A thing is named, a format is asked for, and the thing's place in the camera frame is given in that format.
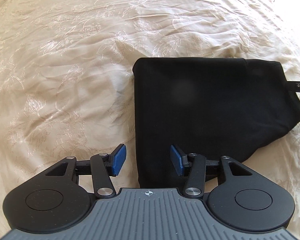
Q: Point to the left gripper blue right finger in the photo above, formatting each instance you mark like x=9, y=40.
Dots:
x=193, y=167

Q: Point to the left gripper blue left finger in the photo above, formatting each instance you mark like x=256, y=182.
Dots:
x=103, y=166

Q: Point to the black pants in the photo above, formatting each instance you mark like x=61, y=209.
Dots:
x=212, y=107

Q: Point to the cream embroidered bedspread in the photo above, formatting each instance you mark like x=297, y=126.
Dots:
x=66, y=82

